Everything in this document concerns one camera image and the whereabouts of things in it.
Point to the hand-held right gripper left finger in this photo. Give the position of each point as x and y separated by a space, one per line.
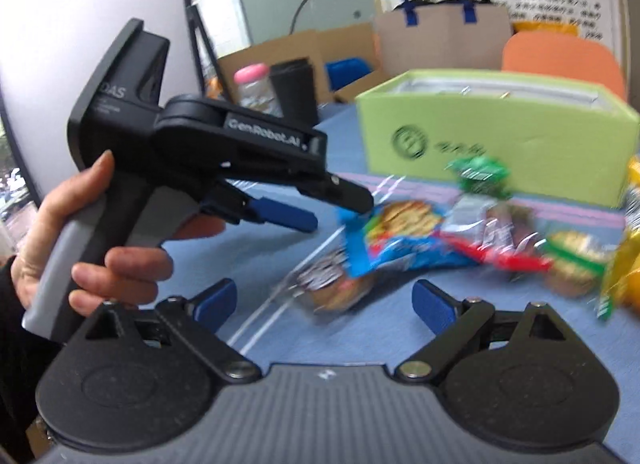
217 301

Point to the red dried date packet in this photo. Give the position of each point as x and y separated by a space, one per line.
490 234

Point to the clear brown cookie packet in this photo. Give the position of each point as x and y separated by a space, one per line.
335 289

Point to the black metal frame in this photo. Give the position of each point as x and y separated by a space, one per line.
197 19

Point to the person's left hand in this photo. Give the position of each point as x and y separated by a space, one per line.
130 266

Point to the clear bottle pink lid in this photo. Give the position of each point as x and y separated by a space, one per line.
257 92

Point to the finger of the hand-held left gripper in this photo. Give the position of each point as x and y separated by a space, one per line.
345 194
285 214

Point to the green biscuit packet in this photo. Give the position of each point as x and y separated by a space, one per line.
575 261

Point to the brown cardboard box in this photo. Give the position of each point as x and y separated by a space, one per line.
280 49

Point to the large yellow packet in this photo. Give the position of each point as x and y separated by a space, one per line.
627 254

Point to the blue checked tablecloth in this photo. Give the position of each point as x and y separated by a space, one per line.
250 264

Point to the blue plastic object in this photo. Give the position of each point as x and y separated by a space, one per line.
347 72

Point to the glossy green packet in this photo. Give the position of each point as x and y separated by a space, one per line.
480 174

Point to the blue cracker packet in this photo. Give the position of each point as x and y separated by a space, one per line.
400 239

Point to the black cup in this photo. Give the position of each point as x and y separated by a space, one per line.
295 94

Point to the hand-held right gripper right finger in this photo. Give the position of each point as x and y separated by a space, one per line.
432 309

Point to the light green cardboard box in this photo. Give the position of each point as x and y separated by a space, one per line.
525 144

